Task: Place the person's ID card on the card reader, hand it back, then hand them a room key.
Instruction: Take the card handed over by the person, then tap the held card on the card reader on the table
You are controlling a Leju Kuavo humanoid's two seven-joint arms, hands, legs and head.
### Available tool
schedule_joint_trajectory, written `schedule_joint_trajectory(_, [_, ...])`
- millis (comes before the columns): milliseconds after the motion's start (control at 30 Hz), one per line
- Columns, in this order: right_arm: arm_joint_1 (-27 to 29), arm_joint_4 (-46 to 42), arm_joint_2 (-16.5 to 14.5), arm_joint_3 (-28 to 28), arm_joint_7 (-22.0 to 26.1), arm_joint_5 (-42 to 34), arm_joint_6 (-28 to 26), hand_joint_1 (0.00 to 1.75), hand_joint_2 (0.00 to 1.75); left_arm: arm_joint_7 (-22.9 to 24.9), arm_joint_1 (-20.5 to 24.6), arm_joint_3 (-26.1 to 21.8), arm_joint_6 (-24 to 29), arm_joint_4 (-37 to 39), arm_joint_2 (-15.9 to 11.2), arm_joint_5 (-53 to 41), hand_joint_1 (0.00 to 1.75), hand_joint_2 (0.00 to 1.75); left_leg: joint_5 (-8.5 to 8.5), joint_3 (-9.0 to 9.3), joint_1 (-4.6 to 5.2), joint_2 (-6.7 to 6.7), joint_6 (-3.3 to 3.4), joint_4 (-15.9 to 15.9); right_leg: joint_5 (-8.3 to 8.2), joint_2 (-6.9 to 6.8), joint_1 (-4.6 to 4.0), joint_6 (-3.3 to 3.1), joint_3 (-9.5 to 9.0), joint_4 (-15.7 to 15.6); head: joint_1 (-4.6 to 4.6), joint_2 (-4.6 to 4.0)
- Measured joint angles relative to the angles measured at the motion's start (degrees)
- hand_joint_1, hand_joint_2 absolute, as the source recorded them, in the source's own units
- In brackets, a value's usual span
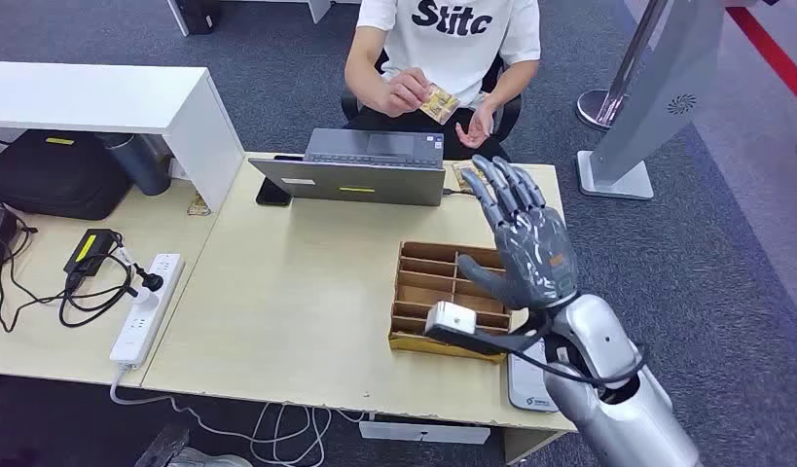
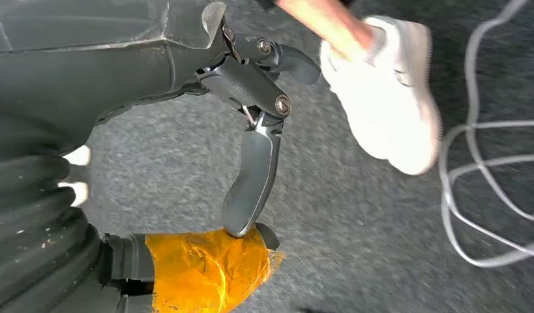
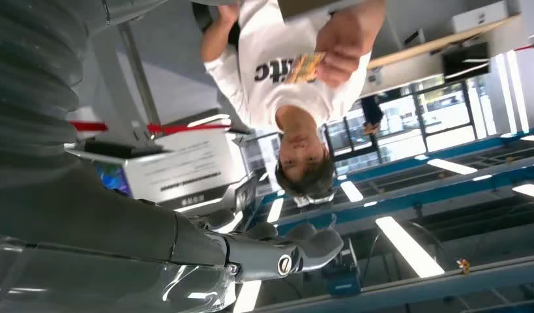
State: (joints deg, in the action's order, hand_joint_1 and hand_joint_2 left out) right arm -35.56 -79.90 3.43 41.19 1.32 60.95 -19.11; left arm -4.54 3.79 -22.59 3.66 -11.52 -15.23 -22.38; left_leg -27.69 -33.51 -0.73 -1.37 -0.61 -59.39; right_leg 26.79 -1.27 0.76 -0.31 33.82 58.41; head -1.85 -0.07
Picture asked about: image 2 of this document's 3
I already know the person's foot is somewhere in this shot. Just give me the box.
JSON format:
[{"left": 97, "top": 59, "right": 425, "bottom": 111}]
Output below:
[
  {"left": 319, "top": 15, "right": 443, "bottom": 177},
  {"left": 57, "top": 144, "right": 93, "bottom": 208}
]

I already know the person's leg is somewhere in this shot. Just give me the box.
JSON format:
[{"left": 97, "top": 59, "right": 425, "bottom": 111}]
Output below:
[{"left": 274, "top": 0, "right": 376, "bottom": 62}]

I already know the ribbed grey left arm sleeve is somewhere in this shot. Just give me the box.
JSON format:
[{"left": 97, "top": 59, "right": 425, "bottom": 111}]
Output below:
[{"left": 0, "top": 149, "right": 121, "bottom": 313}]

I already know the orange tape wrap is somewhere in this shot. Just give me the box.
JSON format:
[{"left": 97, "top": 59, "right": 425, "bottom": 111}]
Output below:
[{"left": 145, "top": 226, "right": 288, "bottom": 313}]

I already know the white cable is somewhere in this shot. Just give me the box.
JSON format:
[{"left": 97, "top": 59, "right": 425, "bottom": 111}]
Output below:
[{"left": 438, "top": 0, "right": 534, "bottom": 269}]

